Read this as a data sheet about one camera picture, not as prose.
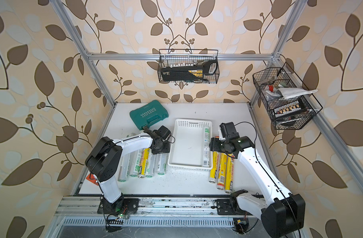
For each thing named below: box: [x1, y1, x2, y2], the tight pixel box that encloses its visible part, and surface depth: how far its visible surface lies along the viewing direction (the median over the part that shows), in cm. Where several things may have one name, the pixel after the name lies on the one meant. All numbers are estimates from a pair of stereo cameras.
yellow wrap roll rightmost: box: [224, 154, 235, 194], surface depth 83 cm
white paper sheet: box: [275, 87, 318, 100], surface depth 64 cm
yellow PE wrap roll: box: [216, 152, 228, 191], surface depth 85 cm
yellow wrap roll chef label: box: [208, 135, 220, 184], surface depth 84 cm
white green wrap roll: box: [202, 124, 210, 168], surface depth 92 cm
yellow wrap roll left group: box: [138, 147, 151, 179], surface depth 88 cm
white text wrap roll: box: [129, 149, 141, 178], surface depth 85 cm
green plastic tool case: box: [129, 99, 170, 131], surface depth 110 cm
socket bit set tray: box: [272, 99, 307, 119], surface depth 69 cm
